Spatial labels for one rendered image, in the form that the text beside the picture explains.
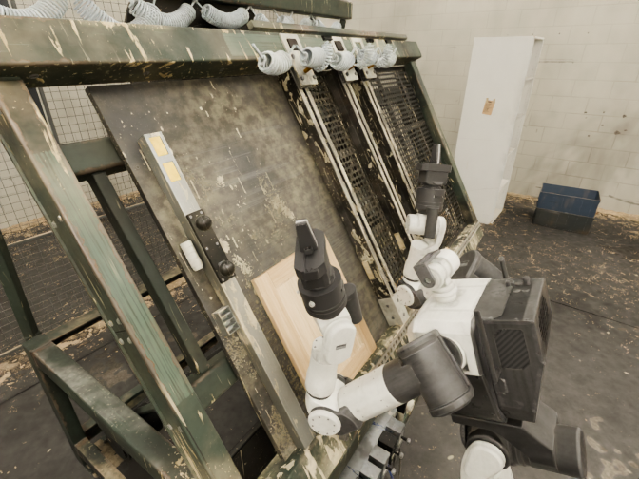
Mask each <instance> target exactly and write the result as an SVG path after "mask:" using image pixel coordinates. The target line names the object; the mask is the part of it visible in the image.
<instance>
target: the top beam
mask: <svg viewBox="0 0 639 479"><path fill-rule="evenodd" d="M297 35H298V37H299V39H300V43H301V45H302V47H303V48H306V47H311V48H314V47H321V48H322V45H324V43H325V42H326V41H323V40H322V37H321V35H306V34H297ZM252 44H255V46H256V47H257V49H258V50H259V52H260V53H261V54H262V53H263V52H265V51H272V52H274V53H275V52H277V51H279V50H283V51H285V48H284V46H283V44H282V42H281V38H280V37H279V33H276V32H261V31H250V30H235V29H207V28H192V27H177V26H163V25H148V24H133V23H118V22H104V21H88V20H74V19H59V18H44V17H29V16H14V15H0V77H20V79H24V83H25V85H26V87H27V88H36V87H51V86H81V85H97V84H112V83H128V82H143V81H159V80H174V79H190V78H205V77H221V76H237V75H252V74H266V73H263V72H261V71H260V70H259V67H258V59H259V57H260V56H259V54H258V53H257V52H256V51H255V50H254V48H253V47H252ZM389 46H392V48H393V49H387V50H392V52H394V50H395V49H396V48H397V50H396V52H395V55H396V56H397V60H396V62H395V63H394V64H393V66H405V65H406V64H407V63H409V62H411V61H416V60H417V59H419V58H421V57H422V55H421V53H420V50H419V48H418V45H417V42H413V41H396V40H392V44H389ZM285 52H286V51H285Z"/></svg>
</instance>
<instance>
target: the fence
mask: <svg viewBox="0 0 639 479"><path fill-rule="evenodd" d="M157 136H160V138H161V140H162V142H163V144H164V146H165V149H166V151H167V153H168V154H167V155H163V156H160V157H158V155H157V153H156V151H155V149H154V147H153V145H152V143H151V141H150V140H149V138H152V137H157ZM138 144H139V146H140V147H141V149H142V150H143V152H144V154H145V157H146V159H147V161H148V163H149V165H150V167H151V169H152V171H153V173H154V174H155V176H156V178H157V180H158V182H159V184H160V186H161V187H162V189H163V191H164V193H165V196H166V198H167V199H168V201H169V203H170V205H171V207H172V209H173V211H174V213H175V215H176V217H177V219H178V221H179V223H180V224H181V226H182V228H183V230H184V232H185V234H186V236H187V238H188V240H191V241H192V243H193V245H194V247H195V249H196V251H197V253H198V255H199V257H200V259H201V261H202V263H203V269H204V271H205V272H206V274H207V276H208V278H209V280H210V282H211V284H212V286H213V288H214V290H215V292H216V294H217V296H218V297H219V299H220V301H221V303H222V305H223V306H227V305H228V306H229V307H230V309H231V311H232V313H233V315H234V317H235V318H236V320H237V322H238V324H239V326H240V328H239V329H238V330H237V331H236V332H237V334H238V336H239V338H240V340H241V342H242V345H243V346H244V348H245V349H246V351H247V353H248V355H249V357H250V359H251V361H252V363H253V365H254V367H255V369H256V371H257V372H258V374H259V376H260V378H261V381H262V383H263V385H264V387H265V388H266V390H267V392H268V394H269V395H270V397H271V399H272V401H273V403H274V405H275V407H276V409H277V411H278V413H279V415H280V417H281V420H282V421H283V423H284V425H285V427H286V428H287V430H288V432H289V434H290V436H291V438H292V440H293V442H294V444H295V445H296V447H297V448H299V449H304V450H306V449H307V448H308V446H309V445H310V443H311V442H312V441H313V439H314V438H315V437H316V435H315V434H314V432H313V430H312V428H311V427H310V425H309V423H308V420H307V418H306V416H305V414H304V412H303V410H302V408H301V406H300V404H299V402H298V400H297V398H296V397H295V395H294V393H293V391H292V389H291V387H290V385H289V383H288V381H287V379H286V377H285V375H284V373H283V371H282V369H281V366H280V364H279V362H278V360H277V359H276V357H275V355H274V353H273V351H272V349H271V347H270V345H269V343H268V342H267V340H266V338H265V336H264V334H263V332H262V330H261V327H260V325H259V323H258V321H257V320H256V318H255V316H254V314H253V312H252V310H251V308H250V306H249V304H248V302H247V300H246V298H245V296H244V294H243V292H242V289H241V287H240V285H239V283H238V282H237V281H236V279H235V277H233V278H232V279H230V280H228V281H227V282H225V283H223V284H220V282H219V280H218V278H217V276H216V274H215V272H214V270H213V268H212V266H211V264H210V262H209V261H208V259H207V257H206V255H205V253H204V251H203V248H202V247H201V245H200V243H199V241H198V239H197V237H196V235H195V233H194V231H193V230H192V228H191V226H190V224H189V222H188V220H187V218H186V215H187V214H190V213H192V212H195V211H197V210H200V207H199V205H198V204H197V202H196V200H195V198H194V196H193V194H192V192H191V190H190V188H189V186H188V184H187V182H186V180H185V178H184V175H183V173H182V171H181V169H180V167H179V166H178V164H177V162H176V161H175V159H174V157H173V155H172V153H171V151H170V149H169V147H168V145H167V143H166V141H165V138H164V136H163V134H162V132H155V133H150V134H145V135H143V136H142V137H141V138H140V139H139V140H138ZM169 162H173V164H174V165H175V167H176V169H177V171H178V173H179V175H180V177H181V179H180V180H178V181H175V182H171V180H170V178H169V177H168V175H167V173H166V171H165V168H164V167H163V163H169Z"/></svg>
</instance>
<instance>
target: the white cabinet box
mask: <svg viewBox="0 0 639 479"><path fill-rule="evenodd" d="M543 43H544V38H542V37H537V36H514V37H475V38H474V46H473V52H472V58H471V63H470V69H469V75H468V81H467V86H466V92H465V98H464V104H463V109H462V115H461V120H460V126H459V131H458V137H457V143H456V149H455V164H456V167H457V169H458V172H459V174H460V177H461V179H462V181H463V184H464V186H465V189H466V191H467V194H468V196H469V199H470V201H471V204H472V206H473V209H474V212H475V214H476V217H477V220H479V221H480V222H481V223H485V224H492V223H493V222H494V220H495V219H496V218H497V216H498V215H499V214H500V213H501V211H502V209H503V206H504V202H505V199H506V195H507V191H508V186H509V182H510V178H511V175H512V171H513V164H514V160H515V156H516V151H517V148H518V144H519V140H520V136H521V132H522V128H523V124H524V121H525V117H526V112H527V108H528V104H529V100H530V97H531V93H532V89H533V82H534V77H535V73H536V70H537V66H538V62H539V58H540V54H541V50H542V47H543Z"/></svg>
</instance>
